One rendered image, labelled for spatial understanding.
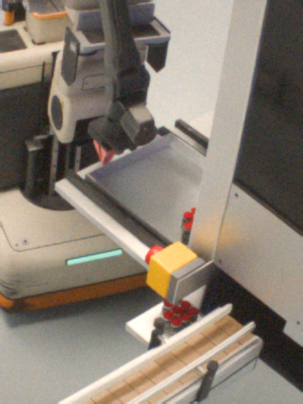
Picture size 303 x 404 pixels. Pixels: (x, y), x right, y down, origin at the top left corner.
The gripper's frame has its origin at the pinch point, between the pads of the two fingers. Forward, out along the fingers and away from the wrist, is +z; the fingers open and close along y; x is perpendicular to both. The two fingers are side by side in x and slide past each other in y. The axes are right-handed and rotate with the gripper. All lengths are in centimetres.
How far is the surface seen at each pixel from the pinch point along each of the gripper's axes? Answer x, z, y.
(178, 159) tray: 17.7, 2.5, 6.1
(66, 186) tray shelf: -9.2, 4.3, -1.2
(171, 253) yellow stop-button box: -18.1, -17.3, 34.3
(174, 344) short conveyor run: -28, -13, 48
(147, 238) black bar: -7.7, -1.9, 22.0
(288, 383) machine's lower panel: -13, -7, 67
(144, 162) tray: 10.4, 3.1, 2.8
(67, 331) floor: 16, 95, -8
